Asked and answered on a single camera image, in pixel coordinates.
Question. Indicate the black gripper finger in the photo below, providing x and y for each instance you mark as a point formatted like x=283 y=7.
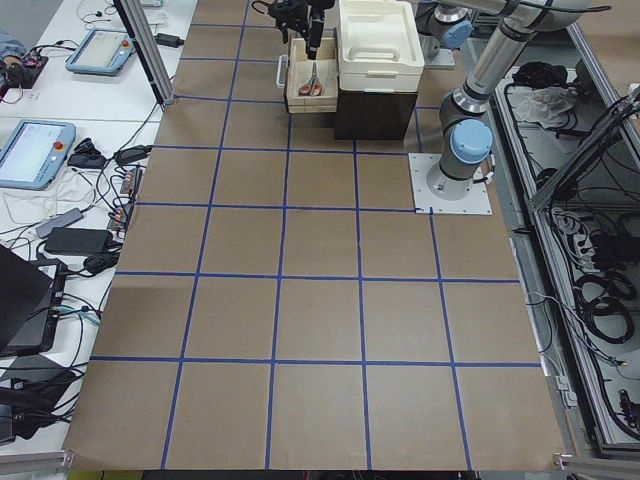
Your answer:
x=316 y=28

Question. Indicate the wooden drawer with white handle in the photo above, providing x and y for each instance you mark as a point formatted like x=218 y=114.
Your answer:
x=295 y=69

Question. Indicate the orange grey handled scissors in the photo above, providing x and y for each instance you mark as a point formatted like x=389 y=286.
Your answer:
x=313 y=86

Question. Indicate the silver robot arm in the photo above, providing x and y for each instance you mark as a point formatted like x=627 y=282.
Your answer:
x=467 y=139
x=449 y=24

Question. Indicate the dark brown drawer cabinet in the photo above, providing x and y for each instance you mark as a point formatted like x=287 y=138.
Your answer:
x=373 y=116

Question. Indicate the white plastic tray bin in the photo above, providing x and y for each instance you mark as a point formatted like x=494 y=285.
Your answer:
x=378 y=47

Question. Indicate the blue teach pendant far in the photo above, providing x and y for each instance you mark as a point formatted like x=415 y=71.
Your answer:
x=102 y=52

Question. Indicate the blue teach pendant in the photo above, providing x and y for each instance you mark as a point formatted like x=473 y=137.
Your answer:
x=34 y=153
x=102 y=52

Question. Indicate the white crumpled cloth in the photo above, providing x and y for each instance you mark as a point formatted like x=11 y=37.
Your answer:
x=549 y=107

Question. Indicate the grey usb hub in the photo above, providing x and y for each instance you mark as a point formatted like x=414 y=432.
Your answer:
x=60 y=221

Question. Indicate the blue teach pendant near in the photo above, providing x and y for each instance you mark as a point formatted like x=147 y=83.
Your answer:
x=34 y=153

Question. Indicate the black power adapter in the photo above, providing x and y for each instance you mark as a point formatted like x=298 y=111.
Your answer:
x=76 y=241

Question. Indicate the black laptop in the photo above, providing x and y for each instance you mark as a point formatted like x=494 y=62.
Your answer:
x=31 y=292

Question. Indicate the aluminium frame post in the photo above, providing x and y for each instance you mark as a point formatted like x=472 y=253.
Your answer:
x=135 y=22

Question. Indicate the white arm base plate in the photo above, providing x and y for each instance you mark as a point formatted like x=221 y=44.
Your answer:
x=435 y=193

